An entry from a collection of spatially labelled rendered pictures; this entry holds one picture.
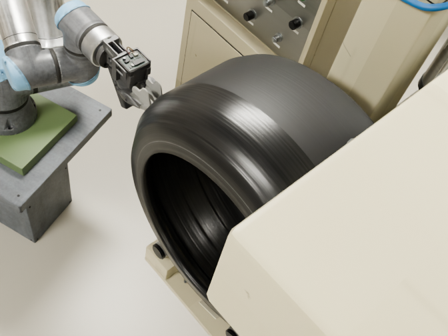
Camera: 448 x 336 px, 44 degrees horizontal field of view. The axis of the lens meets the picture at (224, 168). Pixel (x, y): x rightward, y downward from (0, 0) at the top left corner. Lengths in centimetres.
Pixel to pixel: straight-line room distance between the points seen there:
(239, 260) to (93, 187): 214
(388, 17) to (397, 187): 57
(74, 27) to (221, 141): 59
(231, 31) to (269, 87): 100
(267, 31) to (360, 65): 82
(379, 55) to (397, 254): 65
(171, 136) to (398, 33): 45
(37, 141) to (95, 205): 67
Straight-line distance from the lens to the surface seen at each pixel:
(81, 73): 148
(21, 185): 190
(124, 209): 252
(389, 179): 54
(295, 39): 183
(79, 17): 140
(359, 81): 115
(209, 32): 207
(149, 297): 234
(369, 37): 110
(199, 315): 147
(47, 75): 146
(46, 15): 180
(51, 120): 200
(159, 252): 141
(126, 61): 128
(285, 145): 91
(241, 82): 101
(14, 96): 187
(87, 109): 207
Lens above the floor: 218
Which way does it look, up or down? 54 degrees down
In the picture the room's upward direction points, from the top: 16 degrees clockwise
